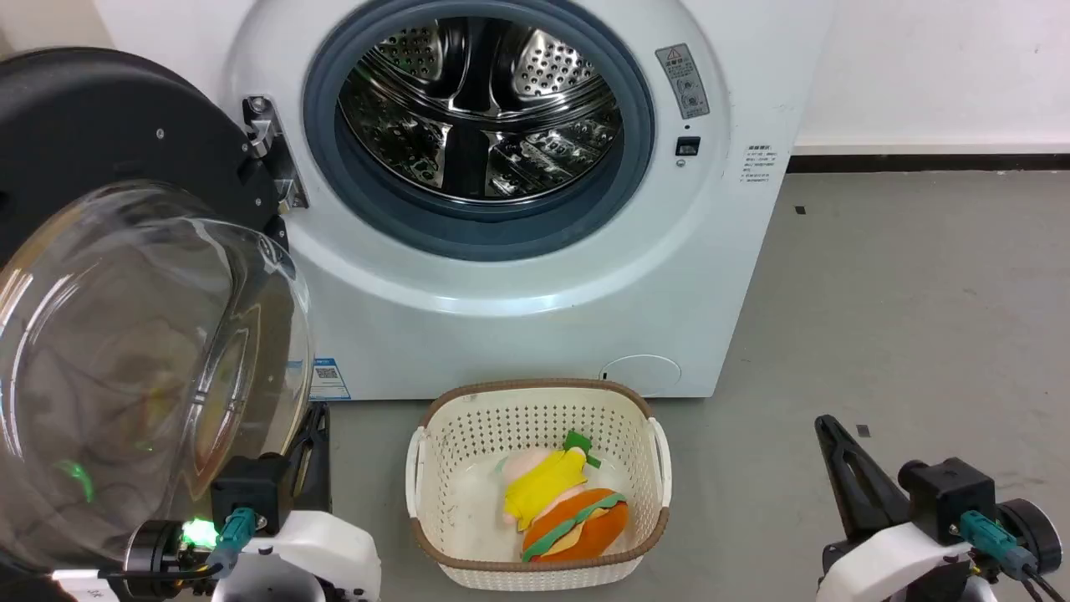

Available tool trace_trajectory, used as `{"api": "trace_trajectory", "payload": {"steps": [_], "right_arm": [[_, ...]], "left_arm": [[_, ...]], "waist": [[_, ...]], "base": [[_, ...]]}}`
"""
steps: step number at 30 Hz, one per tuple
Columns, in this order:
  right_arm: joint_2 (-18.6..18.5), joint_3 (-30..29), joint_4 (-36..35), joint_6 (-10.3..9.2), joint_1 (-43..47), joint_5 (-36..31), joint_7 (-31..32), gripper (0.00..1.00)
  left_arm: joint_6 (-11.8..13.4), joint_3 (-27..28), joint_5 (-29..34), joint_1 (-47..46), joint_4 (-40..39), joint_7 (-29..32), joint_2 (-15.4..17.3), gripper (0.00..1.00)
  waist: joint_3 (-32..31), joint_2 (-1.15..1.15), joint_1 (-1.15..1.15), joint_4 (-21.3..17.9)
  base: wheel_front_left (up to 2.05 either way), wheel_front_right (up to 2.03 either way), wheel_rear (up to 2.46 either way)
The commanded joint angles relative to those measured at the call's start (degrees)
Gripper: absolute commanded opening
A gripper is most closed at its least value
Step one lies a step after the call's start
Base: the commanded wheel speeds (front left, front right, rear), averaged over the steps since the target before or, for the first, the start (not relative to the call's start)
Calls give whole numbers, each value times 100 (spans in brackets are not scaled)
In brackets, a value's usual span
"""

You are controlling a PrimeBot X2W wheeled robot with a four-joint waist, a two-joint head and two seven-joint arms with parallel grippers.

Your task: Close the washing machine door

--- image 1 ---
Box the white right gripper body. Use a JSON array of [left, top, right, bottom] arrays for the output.
[[817, 522, 976, 602]]

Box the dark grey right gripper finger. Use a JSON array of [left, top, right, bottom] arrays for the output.
[[814, 414, 910, 540]]

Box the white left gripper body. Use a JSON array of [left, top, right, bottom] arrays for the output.
[[209, 508, 383, 602]]

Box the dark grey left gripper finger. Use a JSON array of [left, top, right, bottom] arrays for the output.
[[309, 402, 333, 513], [287, 405, 313, 513]]

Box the white front-load washing machine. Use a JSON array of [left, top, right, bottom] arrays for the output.
[[92, 0, 837, 401]]

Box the metal door hinge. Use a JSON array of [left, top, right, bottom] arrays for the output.
[[242, 95, 309, 211]]

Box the black round glass washer door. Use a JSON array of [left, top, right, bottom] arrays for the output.
[[0, 46, 317, 579]]

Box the blue QR code label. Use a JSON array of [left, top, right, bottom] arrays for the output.
[[310, 357, 353, 401]]

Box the cream perforated laundry basket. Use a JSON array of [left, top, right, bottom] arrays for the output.
[[405, 378, 673, 593]]

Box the yellow pink plush doll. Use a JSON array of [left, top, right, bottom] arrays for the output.
[[500, 430, 604, 533]]

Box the round white filter cover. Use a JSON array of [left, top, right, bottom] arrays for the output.
[[599, 354, 683, 398]]

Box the orange hamburger plush toy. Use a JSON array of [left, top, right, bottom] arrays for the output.
[[521, 487, 629, 564]]

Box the small white text sticker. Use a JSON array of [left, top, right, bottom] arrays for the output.
[[741, 143, 782, 186]]

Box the stainless steel washer drum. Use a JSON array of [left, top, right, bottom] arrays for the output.
[[337, 16, 625, 205]]

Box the grey warning label sticker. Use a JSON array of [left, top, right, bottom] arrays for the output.
[[655, 43, 711, 120]]

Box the teal plug right gripper cable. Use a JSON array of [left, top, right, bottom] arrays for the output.
[[958, 509, 1070, 602]]

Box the black wall baseboard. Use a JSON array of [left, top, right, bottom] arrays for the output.
[[787, 154, 1070, 175]]

